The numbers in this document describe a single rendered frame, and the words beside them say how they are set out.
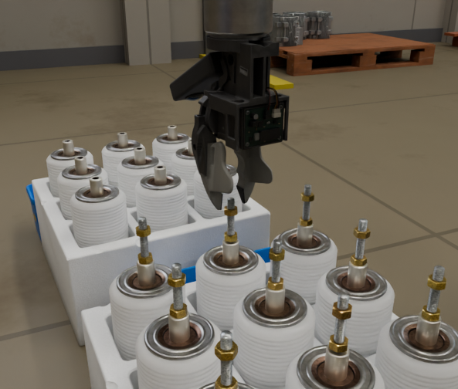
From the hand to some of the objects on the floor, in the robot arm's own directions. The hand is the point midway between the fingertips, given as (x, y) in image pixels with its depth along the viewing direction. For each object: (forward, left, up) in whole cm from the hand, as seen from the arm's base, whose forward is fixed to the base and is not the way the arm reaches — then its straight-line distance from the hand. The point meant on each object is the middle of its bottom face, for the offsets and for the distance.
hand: (228, 194), depth 67 cm
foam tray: (+2, -42, -35) cm, 54 cm away
